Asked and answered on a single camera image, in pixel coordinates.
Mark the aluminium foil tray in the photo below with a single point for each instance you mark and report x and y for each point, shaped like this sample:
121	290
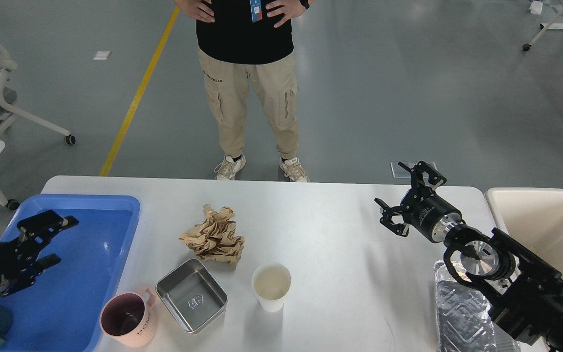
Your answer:
462	318

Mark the beige plastic bin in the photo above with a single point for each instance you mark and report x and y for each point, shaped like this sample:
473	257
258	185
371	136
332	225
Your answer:
534	217

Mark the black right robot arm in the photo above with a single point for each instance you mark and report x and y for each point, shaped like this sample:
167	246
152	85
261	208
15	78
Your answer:
524	291

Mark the person's right hand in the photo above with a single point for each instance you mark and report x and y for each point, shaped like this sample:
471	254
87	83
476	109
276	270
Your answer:
200	10

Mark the blue plastic tray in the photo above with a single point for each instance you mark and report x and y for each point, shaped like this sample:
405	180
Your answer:
61	311

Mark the square stainless steel tray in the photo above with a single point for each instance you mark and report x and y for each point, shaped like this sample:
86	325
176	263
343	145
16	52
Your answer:
192	295

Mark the white paper cup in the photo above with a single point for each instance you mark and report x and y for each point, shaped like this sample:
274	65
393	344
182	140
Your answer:
271	283

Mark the crumpled brown paper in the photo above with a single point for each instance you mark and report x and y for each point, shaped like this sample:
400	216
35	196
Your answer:
215	239

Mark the clear plastic floor plate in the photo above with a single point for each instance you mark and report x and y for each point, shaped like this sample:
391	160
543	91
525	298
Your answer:
402	171

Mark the pink ceramic mug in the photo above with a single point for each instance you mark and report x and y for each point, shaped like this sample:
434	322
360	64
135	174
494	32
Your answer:
129	317

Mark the person's left hand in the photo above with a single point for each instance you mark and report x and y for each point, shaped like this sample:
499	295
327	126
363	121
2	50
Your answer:
287	9

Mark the person in black shirt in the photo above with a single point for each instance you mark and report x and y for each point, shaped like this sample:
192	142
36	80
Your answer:
239	51

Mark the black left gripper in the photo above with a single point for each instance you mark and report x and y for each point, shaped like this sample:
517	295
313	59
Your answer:
18	268

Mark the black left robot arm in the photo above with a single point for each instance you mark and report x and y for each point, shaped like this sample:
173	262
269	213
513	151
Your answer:
20	261

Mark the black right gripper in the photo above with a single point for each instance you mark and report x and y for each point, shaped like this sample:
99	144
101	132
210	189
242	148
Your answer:
421	208

